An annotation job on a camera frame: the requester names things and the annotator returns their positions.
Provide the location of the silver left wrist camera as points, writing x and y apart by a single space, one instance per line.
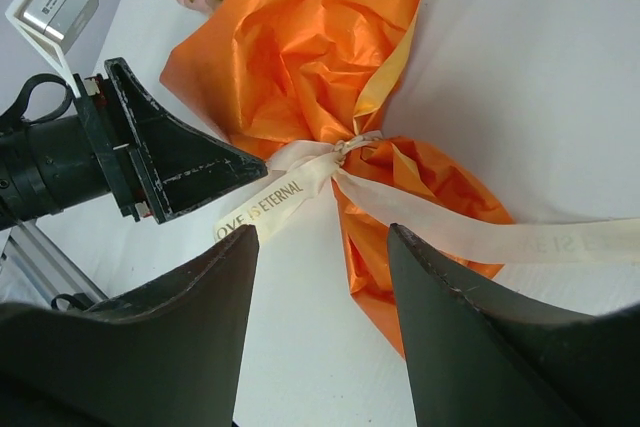
51 27

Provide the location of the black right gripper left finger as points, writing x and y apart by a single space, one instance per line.
167 353

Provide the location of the aluminium frame rail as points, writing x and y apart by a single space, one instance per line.
34 270

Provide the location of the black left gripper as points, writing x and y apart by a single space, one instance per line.
172 169

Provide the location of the cream printed ribbon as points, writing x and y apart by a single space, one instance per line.
299 171

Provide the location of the orange flower bouquet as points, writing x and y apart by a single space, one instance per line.
271 72

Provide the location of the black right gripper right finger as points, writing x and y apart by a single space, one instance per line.
480 354

